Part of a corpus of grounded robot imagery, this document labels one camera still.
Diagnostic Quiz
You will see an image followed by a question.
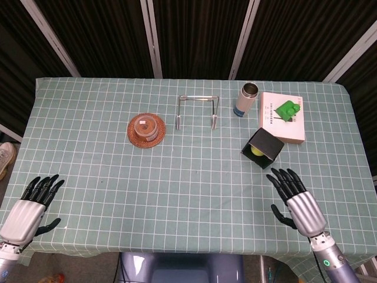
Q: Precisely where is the orange packet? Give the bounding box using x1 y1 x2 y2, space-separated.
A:
44 272 65 283

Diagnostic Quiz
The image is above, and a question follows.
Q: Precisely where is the green checked tablecloth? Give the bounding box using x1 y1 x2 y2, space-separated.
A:
0 77 377 266

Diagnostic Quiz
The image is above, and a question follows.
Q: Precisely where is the dark ribbed screen panel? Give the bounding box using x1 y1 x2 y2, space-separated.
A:
237 0 377 82
35 0 156 79
153 0 251 80
0 0 73 139

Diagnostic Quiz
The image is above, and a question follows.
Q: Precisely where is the green plastic block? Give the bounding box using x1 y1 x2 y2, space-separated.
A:
274 100 302 122

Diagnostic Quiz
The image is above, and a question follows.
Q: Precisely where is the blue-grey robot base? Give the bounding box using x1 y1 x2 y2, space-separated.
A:
119 252 245 283

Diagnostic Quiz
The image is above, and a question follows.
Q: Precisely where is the white sneaker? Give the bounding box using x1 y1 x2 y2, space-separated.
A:
0 141 18 180

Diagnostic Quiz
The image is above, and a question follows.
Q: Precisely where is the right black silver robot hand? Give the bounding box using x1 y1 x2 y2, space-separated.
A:
266 167 327 238

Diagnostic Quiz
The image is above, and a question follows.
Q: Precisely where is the clear plastic jar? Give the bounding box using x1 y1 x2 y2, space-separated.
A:
134 115 160 143

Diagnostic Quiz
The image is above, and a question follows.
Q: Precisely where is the brown woven coaster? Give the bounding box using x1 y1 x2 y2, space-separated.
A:
127 113 167 149

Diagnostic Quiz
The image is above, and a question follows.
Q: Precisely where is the white steel thermos bottle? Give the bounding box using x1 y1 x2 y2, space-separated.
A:
234 82 259 118

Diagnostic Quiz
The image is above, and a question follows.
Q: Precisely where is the black open box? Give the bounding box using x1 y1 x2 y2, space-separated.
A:
240 127 285 170

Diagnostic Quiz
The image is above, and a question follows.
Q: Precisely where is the white flat cardboard box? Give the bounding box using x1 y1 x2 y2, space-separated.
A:
258 91 306 145

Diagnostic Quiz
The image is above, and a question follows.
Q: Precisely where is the white screen frame post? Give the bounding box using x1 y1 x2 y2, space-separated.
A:
140 0 163 79
0 123 23 143
322 28 377 83
20 0 81 78
229 0 257 80

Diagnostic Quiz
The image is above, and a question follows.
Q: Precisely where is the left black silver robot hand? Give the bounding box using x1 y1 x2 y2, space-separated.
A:
0 173 65 246

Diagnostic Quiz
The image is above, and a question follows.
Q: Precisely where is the metal wire stand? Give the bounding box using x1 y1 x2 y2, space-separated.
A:
175 94 220 131

